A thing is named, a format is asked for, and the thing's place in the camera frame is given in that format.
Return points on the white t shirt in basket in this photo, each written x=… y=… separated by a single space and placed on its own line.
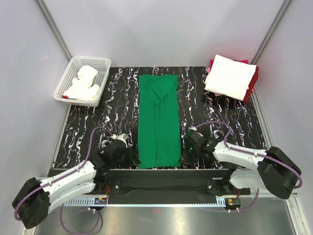
x=82 y=87

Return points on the folded white t shirt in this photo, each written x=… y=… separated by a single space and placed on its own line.
x=229 y=77

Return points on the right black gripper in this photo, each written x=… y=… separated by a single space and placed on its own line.
x=185 y=158

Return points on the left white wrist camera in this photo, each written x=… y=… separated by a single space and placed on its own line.
x=122 y=137

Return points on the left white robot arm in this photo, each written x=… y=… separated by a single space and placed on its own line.
x=37 y=198

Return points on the green t shirt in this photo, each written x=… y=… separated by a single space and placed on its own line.
x=158 y=121

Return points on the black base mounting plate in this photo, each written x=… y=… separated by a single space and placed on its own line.
x=166 y=186

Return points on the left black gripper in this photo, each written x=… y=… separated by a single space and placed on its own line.
x=132 y=159

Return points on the folded red t shirt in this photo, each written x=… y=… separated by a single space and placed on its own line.
x=251 y=84

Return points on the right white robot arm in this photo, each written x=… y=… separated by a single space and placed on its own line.
x=268 y=169

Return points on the white plastic basket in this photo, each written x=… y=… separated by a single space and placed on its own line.
x=99 y=63

